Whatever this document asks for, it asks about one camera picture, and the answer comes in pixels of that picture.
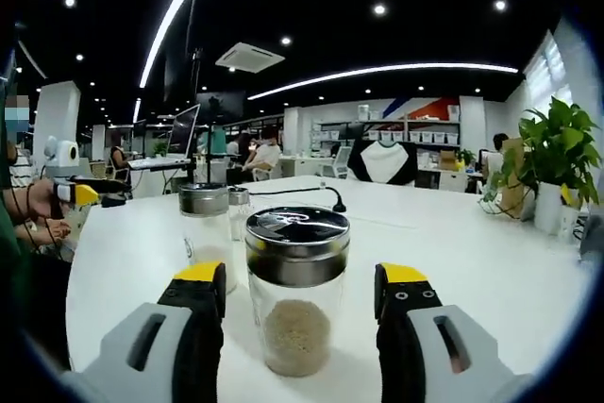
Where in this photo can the white mesh office chair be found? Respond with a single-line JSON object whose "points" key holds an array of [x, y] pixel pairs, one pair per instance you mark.
{"points": [[342, 157]]}

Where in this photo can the teal panel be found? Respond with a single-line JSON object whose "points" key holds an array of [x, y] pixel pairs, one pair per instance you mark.
{"points": [[215, 143]]}

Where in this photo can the white office desk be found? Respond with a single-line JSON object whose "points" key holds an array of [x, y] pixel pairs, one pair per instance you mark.
{"points": [[295, 169]]}

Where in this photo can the tall seasoning bottle white grains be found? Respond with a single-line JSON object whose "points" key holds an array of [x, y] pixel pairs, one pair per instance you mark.
{"points": [[203, 200]]}

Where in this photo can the round ceiling downlight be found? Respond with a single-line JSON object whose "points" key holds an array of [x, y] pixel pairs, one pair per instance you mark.
{"points": [[285, 40], [379, 9], [500, 5]]}

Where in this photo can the person's left hand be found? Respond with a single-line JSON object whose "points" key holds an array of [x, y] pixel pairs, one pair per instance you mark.
{"points": [[42, 200]]}

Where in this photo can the small plant yellow pot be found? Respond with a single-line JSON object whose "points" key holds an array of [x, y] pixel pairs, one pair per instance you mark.
{"points": [[466, 156]]}

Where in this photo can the small leafy office plant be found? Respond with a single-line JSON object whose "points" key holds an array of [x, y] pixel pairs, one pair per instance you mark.
{"points": [[161, 148]]}

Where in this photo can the short seasoning bottle white crystals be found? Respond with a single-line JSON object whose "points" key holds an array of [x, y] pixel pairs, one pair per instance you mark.
{"points": [[238, 214]]}

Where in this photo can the tall seasoning bottle brown grains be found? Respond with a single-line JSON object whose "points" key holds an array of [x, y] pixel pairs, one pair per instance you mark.
{"points": [[297, 252]]}

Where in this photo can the long ceiling light strip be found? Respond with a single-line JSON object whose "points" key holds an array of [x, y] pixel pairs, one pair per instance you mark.
{"points": [[377, 69], [160, 30]]}

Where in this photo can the black rounded object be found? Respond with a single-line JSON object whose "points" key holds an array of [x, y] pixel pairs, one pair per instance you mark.
{"points": [[113, 201]]}

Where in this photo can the row of white storage bins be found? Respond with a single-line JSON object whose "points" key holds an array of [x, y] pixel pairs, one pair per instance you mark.
{"points": [[424, 136]]}

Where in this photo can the brown paper bag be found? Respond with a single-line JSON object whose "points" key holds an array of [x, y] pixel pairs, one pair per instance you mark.
{"points": [[514, 195]]}

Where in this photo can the person's dark green shirt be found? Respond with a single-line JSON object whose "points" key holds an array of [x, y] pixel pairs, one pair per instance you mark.
{"points": [[11, 252]]}

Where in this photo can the ceiling air conditioner cassette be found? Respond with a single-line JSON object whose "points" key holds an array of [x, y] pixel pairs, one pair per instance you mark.
{"points": [[250, 57]]}

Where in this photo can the green potted plant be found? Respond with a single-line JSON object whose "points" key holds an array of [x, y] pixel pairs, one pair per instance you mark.
{"points": [[557, 143]]}

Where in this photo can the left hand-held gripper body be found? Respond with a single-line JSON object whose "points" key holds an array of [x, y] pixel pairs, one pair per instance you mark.
{"points": [[61, 162]]}

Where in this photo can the small white cup yellow tag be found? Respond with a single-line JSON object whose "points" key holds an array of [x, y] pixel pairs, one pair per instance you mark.
{"points": [[568, 221]]}

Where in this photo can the short ceiling light strip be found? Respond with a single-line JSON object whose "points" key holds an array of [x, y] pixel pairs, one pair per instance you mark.
{"points": [[137, 110]]}

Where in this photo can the white window blind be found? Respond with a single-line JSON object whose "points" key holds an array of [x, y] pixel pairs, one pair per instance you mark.
{"points": [[549, 68]]}

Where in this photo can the dark wall television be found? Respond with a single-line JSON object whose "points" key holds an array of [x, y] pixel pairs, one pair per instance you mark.
{"points": [[222, 103]]}

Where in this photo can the white open laptop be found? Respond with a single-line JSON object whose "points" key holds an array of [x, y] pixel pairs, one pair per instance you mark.
{"points": [[183, 131]]}

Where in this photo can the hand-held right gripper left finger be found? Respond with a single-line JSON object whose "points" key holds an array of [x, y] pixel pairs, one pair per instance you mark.
{"points": [[174, 351]]}

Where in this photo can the black laptop stand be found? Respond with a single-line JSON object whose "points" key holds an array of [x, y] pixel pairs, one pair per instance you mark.
{"points": [[191, 176]]}

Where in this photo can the black tall stand pole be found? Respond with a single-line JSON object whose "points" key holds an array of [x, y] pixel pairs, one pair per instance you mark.
{"points": [[197, 61]]}

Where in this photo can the grey storage shelf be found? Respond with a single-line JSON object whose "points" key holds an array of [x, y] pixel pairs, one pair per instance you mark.
{"points": [[410, 127]]}

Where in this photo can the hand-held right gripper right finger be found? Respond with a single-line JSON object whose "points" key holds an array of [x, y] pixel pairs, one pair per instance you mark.
{"points": [[420, 351]]}

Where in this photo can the small cardboard box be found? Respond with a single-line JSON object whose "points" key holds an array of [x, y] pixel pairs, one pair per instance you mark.
{"points": [[448, 160]]}

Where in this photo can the black white raglan shirt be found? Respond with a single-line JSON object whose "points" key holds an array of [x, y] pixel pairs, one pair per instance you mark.
{"points": [[382, 162]]}

